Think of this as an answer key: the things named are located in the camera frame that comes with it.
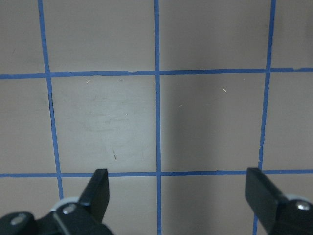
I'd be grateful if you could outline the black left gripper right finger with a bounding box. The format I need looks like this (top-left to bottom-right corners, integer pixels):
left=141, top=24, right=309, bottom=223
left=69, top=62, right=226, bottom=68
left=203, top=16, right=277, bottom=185
left=245, top=167, right=313, bottom=235

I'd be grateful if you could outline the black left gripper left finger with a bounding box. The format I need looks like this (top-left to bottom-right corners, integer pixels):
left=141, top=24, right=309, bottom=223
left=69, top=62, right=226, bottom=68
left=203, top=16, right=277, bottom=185
left=0, top=169, right=113, bottom=235

